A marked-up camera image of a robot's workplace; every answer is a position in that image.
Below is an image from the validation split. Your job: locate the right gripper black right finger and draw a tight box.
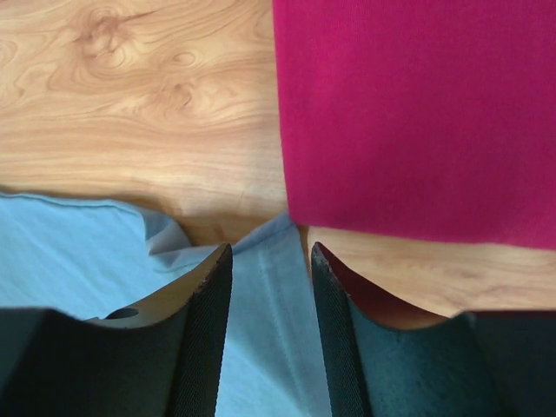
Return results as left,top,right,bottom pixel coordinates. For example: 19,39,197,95
311,243,555,416

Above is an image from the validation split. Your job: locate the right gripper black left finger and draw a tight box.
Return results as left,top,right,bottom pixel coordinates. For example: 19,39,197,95
1,244,232,416

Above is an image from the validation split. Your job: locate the grey-blue t-shirt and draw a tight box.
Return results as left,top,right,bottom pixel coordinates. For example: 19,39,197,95
1,194,331,416

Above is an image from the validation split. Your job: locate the folded magenta t-shirt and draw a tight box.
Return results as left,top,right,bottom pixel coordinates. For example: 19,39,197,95
273,1,555,248

